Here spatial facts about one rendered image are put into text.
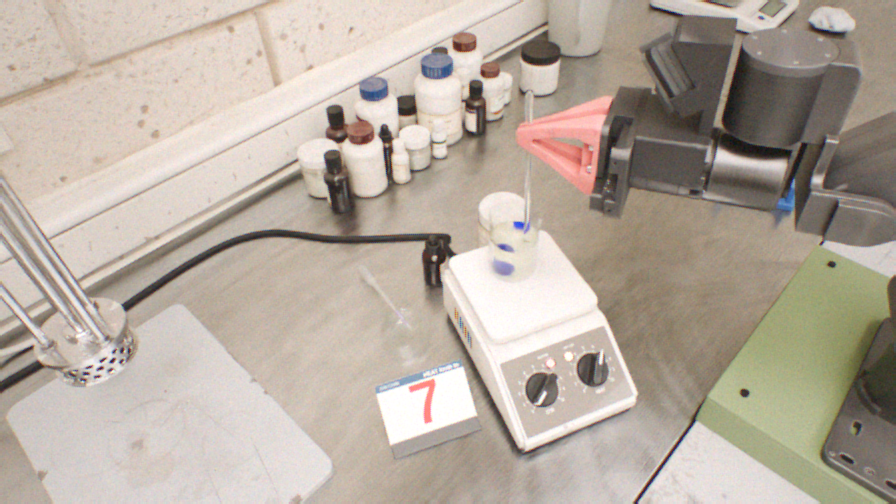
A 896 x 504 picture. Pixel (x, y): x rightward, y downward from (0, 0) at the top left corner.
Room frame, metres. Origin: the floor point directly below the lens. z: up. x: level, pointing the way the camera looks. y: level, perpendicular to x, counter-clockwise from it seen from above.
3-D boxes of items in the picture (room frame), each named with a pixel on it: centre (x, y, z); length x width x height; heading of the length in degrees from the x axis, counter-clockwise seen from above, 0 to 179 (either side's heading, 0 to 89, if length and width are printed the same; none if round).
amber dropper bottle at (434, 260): (0.50, 0.02, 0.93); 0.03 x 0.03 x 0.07
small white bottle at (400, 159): (0.70, 0.07, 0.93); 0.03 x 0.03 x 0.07
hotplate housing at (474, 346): (0.39, -0.08, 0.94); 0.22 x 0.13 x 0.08; 21
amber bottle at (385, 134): (0.72, 0.09, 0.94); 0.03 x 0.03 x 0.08
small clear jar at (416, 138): (0.73, 0.05, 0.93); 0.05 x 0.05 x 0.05
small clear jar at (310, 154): (0.68, 0.18, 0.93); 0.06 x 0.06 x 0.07
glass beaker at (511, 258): (0.43, -0.07, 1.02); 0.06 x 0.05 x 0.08; 132
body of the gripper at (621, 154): (0.38, -0.17, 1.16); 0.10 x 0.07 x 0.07; 156
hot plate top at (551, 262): (0.41, -0.07, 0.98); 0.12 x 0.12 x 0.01; 21
